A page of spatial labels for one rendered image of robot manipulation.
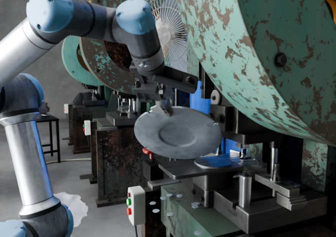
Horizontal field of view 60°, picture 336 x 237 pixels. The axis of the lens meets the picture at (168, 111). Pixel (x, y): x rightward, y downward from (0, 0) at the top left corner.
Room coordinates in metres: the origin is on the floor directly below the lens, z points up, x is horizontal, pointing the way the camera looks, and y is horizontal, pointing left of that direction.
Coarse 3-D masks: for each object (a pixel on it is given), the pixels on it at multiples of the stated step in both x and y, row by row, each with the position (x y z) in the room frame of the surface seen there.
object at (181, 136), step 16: (144, 112) 0.88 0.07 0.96; (176, 112) 0.85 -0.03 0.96; (192, 112) 0.85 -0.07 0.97; (144, 128) 0.93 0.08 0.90; (160, 128) 0.92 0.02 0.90; (176, 128) 0.92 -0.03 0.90; (192, 128) 0.90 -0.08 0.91; (208, 128) 0.89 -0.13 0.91; (144, 144) 1.00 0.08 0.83; (160, 144) 0.98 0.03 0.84; (176, 144) 0.98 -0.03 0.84; (192, 144) 0.96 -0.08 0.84; (208, 144) 0.95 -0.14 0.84
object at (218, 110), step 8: (216, 88) 1.02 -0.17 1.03; (216, 96) 0.99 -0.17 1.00; (224, 96) 0.97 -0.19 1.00; (216, 104) 0.98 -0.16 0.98; (224, 104) 0.97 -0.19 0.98; (216, 112) 0.96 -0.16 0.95; (224, 112) 0.92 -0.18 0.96; (232, 112) 0.92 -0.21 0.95; (240, 112) 0.91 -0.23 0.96; (216, 120) 0.96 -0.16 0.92; (224, 120) 0.92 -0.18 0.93; (232, 120) 0.92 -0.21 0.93; (240, 120) 0.91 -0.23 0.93; (248, 120) 0.92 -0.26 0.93; (224, 128) 0.92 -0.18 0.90; (232, 128) 0.92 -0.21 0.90; (240, 128) 0.91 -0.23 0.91; (248, 128) 0.92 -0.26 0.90; (256, 128) 0.93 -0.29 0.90; (264, 128) 0.94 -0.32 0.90
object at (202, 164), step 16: (176, 160) 0.98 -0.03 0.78; (192, 160) 0.98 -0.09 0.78; (208, 160) 0.96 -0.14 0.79; (224, 160) 0.96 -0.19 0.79; (176, 176) 0.83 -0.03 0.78; (192, 176) 0.85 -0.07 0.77; (208, 176) 0.89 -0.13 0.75; (224, 176) 0.91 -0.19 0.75; (192, 192) 0.95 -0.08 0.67; (208, 192) 0.89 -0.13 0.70
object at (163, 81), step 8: (160, 72) 0.73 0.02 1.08; (168, 72) 0.74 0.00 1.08; (176, 72) 0.75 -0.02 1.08; (184, 72) 0.76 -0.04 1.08; (160, 80) 0.73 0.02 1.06; (168, 80) 0.72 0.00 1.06; (176, 80) 0.73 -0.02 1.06; (184, 80) 0.74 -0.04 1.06; (192, 80) 0.74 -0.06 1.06; (176, 88) 0.74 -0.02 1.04; (184, 88) 0.74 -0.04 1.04; (192, 88) 0.73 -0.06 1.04
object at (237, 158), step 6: (228, 156) 1.03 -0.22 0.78; (234, 156) 1.03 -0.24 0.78; (240, 156) 1.03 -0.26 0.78; (246, 156) 1.03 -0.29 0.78; (240, 162) 0.95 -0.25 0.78; (246, 162) 0.95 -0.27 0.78; (252, 162) 0.95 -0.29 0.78; (264, 162) 0.95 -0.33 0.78; (246, 168) 0.92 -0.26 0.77; (252, 168) 0.93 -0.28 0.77; (258, 168) 0.94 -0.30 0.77; (264, 168) 0.95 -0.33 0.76; (252, 174) 0.93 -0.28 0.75
